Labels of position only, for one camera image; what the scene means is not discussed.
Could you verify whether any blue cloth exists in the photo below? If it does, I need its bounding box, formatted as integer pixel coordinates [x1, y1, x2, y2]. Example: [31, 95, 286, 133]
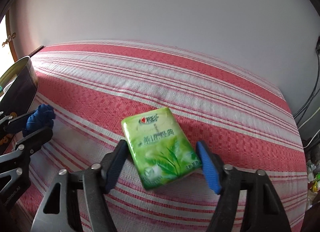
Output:
[22, 104, 56, 137]

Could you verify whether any green tissue pack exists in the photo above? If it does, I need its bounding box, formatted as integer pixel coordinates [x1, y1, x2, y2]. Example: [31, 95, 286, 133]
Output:
[121, 107, 202, 190]

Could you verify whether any round metal tin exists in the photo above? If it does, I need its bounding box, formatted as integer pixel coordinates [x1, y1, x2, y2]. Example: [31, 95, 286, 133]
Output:
[0, 55, 40, 155]

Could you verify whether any clutter on side table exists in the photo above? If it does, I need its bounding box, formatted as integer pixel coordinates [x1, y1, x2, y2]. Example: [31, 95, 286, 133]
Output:
[306, 145, 319, 210]

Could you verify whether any dark bed headboard strip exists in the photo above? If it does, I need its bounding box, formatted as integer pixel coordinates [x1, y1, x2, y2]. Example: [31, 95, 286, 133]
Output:
[29, 45, 44, 57]

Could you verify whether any red white striped bedsheet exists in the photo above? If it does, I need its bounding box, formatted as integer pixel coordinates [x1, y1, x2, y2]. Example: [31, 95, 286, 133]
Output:
[12, 40, 307, 231]

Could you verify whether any wooden window frame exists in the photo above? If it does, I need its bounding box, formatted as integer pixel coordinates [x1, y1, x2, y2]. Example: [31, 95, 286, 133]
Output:
[4, 10, 18, 62]

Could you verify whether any black power cable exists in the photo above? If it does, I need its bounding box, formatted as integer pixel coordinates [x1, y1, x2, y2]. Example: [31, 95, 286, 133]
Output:
[292, 44, 320, 125]

